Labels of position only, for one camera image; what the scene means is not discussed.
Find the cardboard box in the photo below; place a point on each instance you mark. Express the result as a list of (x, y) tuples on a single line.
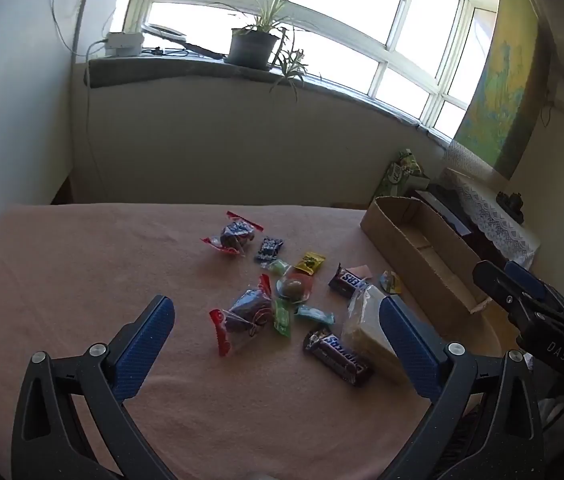
[(436, 255)]

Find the pale flat electronics box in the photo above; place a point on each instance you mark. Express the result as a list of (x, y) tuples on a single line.
[(123, 44)]

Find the long green candy packet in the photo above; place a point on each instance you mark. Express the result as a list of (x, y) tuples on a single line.
[(282, 317)]

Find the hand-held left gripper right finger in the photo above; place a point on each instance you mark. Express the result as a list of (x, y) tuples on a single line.
[(411, 355)]

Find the white lace cloth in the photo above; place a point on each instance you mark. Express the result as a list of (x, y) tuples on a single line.
[(491, 210)]

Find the teal mint candy packet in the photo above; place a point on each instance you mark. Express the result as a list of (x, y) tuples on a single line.
[(314, 314)]

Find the dark blue candy packet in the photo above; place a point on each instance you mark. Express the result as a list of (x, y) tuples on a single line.
[(268, 249)]

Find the round candy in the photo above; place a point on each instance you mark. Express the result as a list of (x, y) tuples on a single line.
[(293, 288)]

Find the large brown chocolate bar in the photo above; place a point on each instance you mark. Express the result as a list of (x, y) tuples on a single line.
[(339, 355)]

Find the yellow green candy packet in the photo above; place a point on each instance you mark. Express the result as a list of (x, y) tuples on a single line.
[(390, 282)]

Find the white cabinet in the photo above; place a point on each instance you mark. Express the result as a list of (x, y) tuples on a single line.
[(17, 100)]

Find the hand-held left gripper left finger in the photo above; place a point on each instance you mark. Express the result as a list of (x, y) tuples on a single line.
[(146, 342)]

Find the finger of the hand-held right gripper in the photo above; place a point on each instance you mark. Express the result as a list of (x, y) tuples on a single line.
[(494, 282), (524, 277)]

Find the potted spider plant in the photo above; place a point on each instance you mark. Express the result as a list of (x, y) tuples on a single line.
[(252, 45)]

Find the small pink packet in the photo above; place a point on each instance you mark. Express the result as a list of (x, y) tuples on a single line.
[(362, 270)]

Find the small dark figurine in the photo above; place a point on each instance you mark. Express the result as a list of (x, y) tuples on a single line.
[(510, 205)]

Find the small brown chocolate bar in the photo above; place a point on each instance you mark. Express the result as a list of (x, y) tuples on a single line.
[(347, 280)]

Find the sliced bread packet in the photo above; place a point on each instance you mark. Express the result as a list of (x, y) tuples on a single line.
[(366, 335)]

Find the red clear pastry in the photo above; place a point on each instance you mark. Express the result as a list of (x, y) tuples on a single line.
[(234, 234), (247, 310)]

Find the wall poster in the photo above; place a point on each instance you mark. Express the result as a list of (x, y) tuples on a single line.
[(501, 85)]

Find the grey window sill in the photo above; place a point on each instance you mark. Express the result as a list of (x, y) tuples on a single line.
[(162, 67)]

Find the white window frame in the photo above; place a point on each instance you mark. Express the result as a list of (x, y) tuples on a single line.
[(386, 62)]

